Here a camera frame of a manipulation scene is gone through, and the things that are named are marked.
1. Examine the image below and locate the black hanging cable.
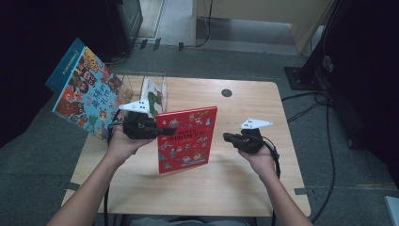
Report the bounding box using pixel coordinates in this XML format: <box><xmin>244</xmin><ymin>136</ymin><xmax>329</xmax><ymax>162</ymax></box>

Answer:
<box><xmin>184</xmin><ymin>0</ymin><xmax>215</xmax><ymax>49</ymax></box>

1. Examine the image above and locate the clear acrylic book rack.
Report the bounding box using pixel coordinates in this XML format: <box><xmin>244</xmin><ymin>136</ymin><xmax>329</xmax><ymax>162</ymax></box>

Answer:
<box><xmin>116</xmin><ymin>72</ymin><xmax>169</xmax><ymax>120</ymax></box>

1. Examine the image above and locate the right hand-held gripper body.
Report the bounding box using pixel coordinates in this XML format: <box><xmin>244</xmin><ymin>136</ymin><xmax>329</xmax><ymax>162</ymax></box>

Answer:
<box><xmin>233</xmin><ymin>118</ymin><xmax>274</xmax><ymax>154</ymax></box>

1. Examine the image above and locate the red picture book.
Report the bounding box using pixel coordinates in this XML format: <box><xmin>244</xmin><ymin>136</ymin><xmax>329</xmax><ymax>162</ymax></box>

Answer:
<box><xmin>155</xmin><ymin>105</ymin><xmax>218</xmax><ymax>175</ymax></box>

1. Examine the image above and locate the black floor cable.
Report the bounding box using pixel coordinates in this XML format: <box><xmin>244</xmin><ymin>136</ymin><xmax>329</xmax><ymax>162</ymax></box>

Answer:
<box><xmin>286</xmin><ymin>99</ymin><xmax>337</xmax><ymax>224</ymax></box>
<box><xmin>280</xmin><ymin>89</ymin><xmax>330</xmax><ymax>103</ymax></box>

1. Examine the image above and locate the person's left hand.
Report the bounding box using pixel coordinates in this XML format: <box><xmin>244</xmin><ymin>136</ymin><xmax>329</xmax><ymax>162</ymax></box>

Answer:
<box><xmin>104</xmin><ymin>126</ymin><xmax>154</xmax><ymax>168</ymax></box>

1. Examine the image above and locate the dark cabinet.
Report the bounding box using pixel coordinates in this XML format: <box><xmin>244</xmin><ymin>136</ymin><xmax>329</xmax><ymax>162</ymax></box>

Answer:
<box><xmin>93</xmin><ymin>0</ymin><xmax>144</xmax><ymax>65</ymax></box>

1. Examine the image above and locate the light wooden partition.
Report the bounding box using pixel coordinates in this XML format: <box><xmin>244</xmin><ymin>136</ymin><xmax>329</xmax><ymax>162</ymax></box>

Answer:
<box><xmin>191</xmin><ymin>0</ymin><xmax>334</xmax><ymax>56</ymax></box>

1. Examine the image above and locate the person's right hand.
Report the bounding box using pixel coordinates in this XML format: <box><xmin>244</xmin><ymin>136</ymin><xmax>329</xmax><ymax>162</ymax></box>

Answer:
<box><xmin>238</xmin><ymin>146</ymin><xmax>277</xmax><ymax>179</ymax></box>

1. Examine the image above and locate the right hand-held gripper cable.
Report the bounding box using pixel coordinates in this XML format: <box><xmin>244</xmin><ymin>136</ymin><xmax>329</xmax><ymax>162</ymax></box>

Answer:
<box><xmin>262</xmin><ymin>136</ymin><xmax>282</xmax><ymax>226</ymax></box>

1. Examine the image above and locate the light blue animals picture book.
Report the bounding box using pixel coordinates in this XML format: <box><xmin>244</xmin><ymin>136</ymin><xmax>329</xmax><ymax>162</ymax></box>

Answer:
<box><xmin>52</xmin><ymin>46</ymin><xmax>136</xmax><ymax>143</ymax></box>

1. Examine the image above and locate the person's grey clothing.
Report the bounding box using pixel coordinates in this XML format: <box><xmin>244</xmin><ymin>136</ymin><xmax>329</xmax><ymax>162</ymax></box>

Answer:
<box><xmin>120</xmin><ymin>215</ymin><xmax>274</xmax><ymax>226</ymax></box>

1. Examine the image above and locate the black metal stand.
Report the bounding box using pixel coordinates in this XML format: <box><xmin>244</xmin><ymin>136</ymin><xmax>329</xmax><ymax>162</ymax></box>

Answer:
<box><xmin>283</xmin><ymin>0</ymin><xmax>343</xmax><ymax>92</ymax></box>

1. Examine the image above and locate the white caterpillar picture book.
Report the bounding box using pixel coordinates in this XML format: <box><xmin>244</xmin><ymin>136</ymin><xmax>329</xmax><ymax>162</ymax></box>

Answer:
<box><xmin>139</xmin><ymin>77</ymin><xmax>165</xmax><ymax>119</ymax></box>

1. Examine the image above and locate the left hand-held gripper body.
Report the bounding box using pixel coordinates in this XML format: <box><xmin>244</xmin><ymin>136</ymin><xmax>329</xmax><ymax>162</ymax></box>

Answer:
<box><xmin>118</xmin><ymin>99</ymin><xmax>158</xmax><ymax>141</ymax></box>

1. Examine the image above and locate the white box corner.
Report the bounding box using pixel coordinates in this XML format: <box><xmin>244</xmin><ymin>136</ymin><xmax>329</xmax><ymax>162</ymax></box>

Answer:
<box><xmin>384</xmin><ymin>195</ymin><xmax>399</xmax><ymax>226</ymax></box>

